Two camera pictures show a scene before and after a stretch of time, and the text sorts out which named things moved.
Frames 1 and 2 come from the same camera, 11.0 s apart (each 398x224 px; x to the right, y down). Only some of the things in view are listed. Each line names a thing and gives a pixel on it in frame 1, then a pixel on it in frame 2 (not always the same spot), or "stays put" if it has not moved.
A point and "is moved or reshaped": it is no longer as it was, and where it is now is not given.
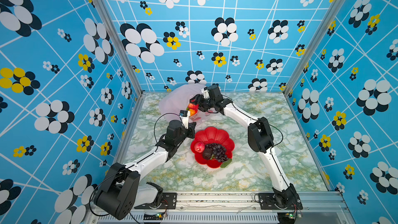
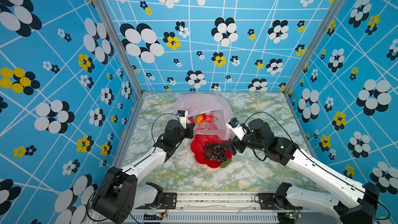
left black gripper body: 188,133 stays put
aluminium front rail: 323,207 stays put
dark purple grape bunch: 219,152 stays put
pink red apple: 199,147 to 209,119
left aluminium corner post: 114,27 stays put
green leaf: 226,163 stays put
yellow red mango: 193,112 to 200,118
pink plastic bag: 176,98 is moved or reshaped
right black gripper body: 204,103 to 245,142
